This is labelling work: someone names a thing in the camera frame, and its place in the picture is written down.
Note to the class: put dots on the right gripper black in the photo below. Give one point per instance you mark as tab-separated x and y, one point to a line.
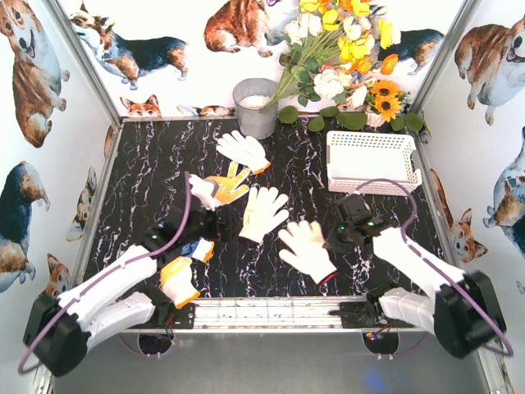
338	236

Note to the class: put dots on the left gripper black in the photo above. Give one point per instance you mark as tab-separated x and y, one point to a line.
216	215

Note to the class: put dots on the cream glove red cuff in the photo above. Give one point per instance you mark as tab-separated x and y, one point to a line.
305	251

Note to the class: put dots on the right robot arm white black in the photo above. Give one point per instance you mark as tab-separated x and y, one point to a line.
459	309

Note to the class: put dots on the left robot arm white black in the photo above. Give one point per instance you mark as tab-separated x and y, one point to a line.
62	330

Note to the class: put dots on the white perforated storage basket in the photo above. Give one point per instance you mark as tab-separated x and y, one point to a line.
369	162

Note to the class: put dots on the yellow coated glove upper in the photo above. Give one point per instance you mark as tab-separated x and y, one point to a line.
230	187

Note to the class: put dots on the yellow coated glove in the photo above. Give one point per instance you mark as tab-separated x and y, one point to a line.
230	187
176	282

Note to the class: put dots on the blue dotted glove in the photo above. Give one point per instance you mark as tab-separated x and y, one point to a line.
202	250

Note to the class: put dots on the white glove orange cuff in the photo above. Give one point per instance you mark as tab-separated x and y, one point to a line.
244	150

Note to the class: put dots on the yellow coated glove lower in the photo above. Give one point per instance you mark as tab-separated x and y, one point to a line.
176	282

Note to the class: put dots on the grey metal bucket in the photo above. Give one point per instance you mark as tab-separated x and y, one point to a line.
255	115

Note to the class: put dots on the artificial flower bouquet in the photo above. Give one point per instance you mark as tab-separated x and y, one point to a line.
344	52

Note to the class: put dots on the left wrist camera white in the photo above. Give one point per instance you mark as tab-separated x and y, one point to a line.
205	191

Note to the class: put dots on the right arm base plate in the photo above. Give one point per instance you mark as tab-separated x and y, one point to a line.
356	315

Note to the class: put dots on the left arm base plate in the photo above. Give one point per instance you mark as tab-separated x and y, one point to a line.
170	317

